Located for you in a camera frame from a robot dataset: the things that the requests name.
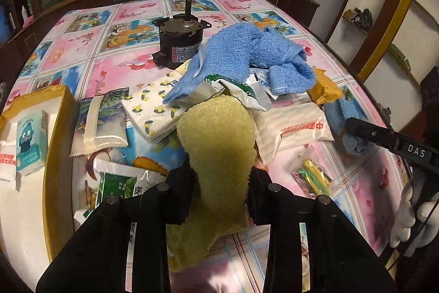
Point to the white gloved right hand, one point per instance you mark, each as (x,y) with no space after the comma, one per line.
(403,228)

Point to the white red-text packet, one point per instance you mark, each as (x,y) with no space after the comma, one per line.
(8,170)

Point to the green yellow candy packet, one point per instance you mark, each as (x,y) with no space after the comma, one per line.
(312,179)

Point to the clear wet-wipe packet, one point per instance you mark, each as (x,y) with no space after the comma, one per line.
(101,123)

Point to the white blue-text packet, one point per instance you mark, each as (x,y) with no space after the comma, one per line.
(251,93)

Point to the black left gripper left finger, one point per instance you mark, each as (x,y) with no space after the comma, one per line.
(95,258)

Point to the teal cartoon tissue pack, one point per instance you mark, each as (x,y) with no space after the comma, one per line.
(31,143)

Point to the colourful cartoon tablecloth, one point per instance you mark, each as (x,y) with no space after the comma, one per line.
(93,51)

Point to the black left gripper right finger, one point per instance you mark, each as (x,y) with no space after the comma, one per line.
(341,260)

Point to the green white snack packet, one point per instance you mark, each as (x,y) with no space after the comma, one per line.
(116,179)

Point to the lemon print tissue pack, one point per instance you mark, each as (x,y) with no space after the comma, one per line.
(147,113)

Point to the yellow cloth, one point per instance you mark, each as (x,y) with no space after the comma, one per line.
(218,136)

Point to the large blue towel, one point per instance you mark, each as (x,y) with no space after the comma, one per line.
(236,49)

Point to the yellow-rimmed white foam tray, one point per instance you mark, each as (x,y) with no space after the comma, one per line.
(36,179)

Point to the black electric motor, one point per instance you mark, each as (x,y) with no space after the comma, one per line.
(179,38)

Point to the orange yellow snack packet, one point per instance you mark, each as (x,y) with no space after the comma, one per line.
(325,90)

